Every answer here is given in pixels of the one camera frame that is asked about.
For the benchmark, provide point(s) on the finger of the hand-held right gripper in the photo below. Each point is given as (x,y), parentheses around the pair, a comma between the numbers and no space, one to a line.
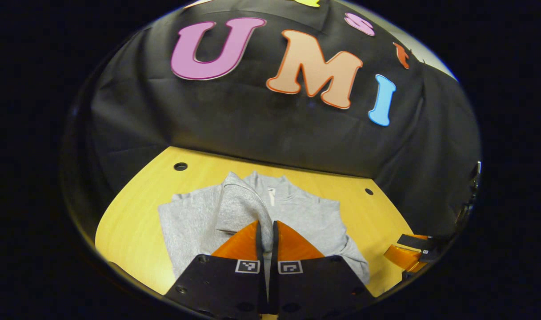
(399,255)

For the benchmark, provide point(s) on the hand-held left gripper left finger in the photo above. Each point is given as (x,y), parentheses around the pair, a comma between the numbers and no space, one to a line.
(259,244)

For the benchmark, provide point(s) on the black backdrop cloth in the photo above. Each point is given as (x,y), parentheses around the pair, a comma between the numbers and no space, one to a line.
(252,124)

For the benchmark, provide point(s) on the grey zip-neck sweater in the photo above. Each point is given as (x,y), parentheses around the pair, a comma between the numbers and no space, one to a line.
(297,213)

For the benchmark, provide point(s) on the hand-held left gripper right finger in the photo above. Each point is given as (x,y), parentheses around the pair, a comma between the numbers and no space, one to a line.
(274,244)

